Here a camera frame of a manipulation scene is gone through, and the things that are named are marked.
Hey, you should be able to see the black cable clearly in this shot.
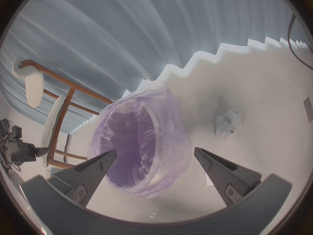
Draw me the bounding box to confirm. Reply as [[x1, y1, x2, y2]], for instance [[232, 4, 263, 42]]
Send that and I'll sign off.
[[287, 14, 313, 70]]

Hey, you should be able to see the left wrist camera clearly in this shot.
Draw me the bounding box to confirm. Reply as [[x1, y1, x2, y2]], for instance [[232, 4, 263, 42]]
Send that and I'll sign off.
[[11, 126, 23, 139]]

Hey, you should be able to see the white curtain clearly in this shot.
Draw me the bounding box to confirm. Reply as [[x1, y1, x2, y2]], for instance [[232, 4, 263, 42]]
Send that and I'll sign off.
[[0, 0, 309, 134]]

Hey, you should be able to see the wooden chair with white cushions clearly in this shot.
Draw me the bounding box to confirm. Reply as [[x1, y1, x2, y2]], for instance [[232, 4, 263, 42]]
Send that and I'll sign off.
[[12, 56, 115, 169]]

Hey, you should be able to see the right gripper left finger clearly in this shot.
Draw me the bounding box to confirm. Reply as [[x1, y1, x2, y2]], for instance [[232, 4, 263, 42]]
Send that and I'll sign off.
[[48, 149, 118, 209]]

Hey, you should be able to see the white paper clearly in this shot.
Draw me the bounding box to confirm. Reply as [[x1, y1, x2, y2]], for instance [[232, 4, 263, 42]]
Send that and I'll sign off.
[[214, 109, 243, 140]]

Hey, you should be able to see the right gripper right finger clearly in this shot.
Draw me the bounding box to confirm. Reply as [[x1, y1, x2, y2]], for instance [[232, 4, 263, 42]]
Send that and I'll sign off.
[[194, 147, 262, 208]]

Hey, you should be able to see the purple plastic bag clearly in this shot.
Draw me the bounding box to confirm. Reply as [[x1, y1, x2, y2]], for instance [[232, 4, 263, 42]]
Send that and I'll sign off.
[[87, 85, 193, 200]]

